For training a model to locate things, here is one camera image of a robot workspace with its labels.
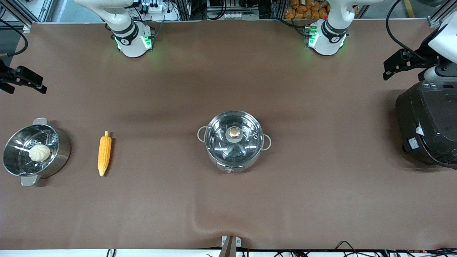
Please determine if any steel steamer pot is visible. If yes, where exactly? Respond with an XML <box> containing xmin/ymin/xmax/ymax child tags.
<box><xmin>2</xmin><ymin>118</ymin><xmax>71</xmax><ymax>187</ymax></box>

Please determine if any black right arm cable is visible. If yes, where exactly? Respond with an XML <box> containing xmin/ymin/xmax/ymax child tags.
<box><xmin>0</xmin><ymin>20</ymin><xmax>29</xmax><ymax>57</ymax></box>

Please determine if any long white power strip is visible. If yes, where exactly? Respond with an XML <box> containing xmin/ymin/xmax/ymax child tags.
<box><xmin>223</xmin><ymin>12</ymin><xmax>260</xmax><ymax>20</ymax></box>

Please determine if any aluminium frame post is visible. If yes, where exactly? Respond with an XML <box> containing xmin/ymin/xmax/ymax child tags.
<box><xmin>0</xmin><ymin>0</ymin><xmax>55</xmax><ymax>33</ymax></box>
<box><xmin>427</xmin><ymin>0</ymin><xmax>457</xmax><ymax>28</ymax></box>

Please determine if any steel pot with handles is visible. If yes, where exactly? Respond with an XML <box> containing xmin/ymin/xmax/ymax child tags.
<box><xmin>197</xmin><ymin>111</ymin><xmax>272</xmax><ymax>174</ymax></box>

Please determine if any yellow corn cob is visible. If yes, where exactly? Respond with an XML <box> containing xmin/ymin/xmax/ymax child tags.
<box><xmin>97</xmin><ymin>131</ymin><xmax>112</xmax><ymax>177</ymax></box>

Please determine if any metal table clamp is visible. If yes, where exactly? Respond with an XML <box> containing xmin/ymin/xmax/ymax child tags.
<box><xmin>219</xmin><ymin>236</ymin><xmax>242</xmax><ymax>257</ymax></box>

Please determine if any black rice cooker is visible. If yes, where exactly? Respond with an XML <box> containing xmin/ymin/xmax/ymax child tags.
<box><xmin>395</xmin><ymin>80</ymin><xmax>457</xmax><ymax>169</ymax></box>

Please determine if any bag of orange buns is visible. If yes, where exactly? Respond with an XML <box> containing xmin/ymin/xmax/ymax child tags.
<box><xmin>285</xmin><ymin>0</ymin><xmax>330</xmax><ymax>20</ymax></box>

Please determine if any white steamed bun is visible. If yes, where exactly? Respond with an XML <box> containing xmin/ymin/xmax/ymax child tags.
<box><xmin>29</xmin><ymin>144</ymin><xmax>51</xmax><ymax>162</ymax></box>

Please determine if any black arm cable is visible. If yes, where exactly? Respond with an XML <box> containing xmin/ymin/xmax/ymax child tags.
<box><xmin>386</xmin><ymin>0</ymin><xmax>429</xmax><ymax>60</ymax></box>
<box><xmin>0</xmin><ymin>20</ymin><xmax>29</xmax><ymax>57</ymax></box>

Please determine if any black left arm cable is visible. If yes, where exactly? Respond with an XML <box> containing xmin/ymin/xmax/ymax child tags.
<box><xmin>386</xmin><ymin>0</ymin><xmax>429</xmax><ymax>60</ymax></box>

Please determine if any glass pot lid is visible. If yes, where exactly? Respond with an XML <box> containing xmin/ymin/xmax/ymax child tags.
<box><xmin>206</xmin><ymin>111</ymin><xmax>264</xmax><ymax>163</ymax></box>

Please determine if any black cables bundle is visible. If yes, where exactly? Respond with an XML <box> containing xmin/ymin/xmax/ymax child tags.
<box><xmin>271</xmin><ymin>241</ymin><xmax>457</xmax><ymax>257</ymax></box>

